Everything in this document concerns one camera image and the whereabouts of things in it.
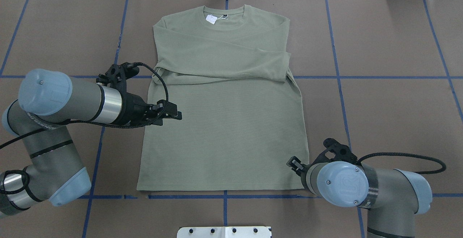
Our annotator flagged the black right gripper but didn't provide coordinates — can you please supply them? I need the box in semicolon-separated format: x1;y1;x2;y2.
286;139;358;191

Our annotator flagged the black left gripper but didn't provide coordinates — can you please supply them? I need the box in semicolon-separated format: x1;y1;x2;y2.
96;62;183;127

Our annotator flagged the olive green long-sleeve shirt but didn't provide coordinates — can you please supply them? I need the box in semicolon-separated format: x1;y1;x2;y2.
137;5;309;191

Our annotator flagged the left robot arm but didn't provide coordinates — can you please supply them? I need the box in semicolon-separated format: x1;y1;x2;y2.
1;62;182;218

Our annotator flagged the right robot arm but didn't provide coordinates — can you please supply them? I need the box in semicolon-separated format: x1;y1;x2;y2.
287;139;441;238

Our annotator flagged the white paper price tag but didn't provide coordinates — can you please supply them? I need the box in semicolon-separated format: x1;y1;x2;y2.
205;14;218;24

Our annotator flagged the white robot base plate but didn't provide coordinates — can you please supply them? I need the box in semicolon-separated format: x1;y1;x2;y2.
177;225;272;238

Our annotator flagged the black braided right gripper cable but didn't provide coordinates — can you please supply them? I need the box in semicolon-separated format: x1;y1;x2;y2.
356;153;447;175

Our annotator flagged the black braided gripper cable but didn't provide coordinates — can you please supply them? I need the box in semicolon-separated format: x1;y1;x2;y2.
356;153;447;175
0;62;170;150

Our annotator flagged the black braided left gripper cable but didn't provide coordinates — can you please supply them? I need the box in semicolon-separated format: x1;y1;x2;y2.
0;62;170;150

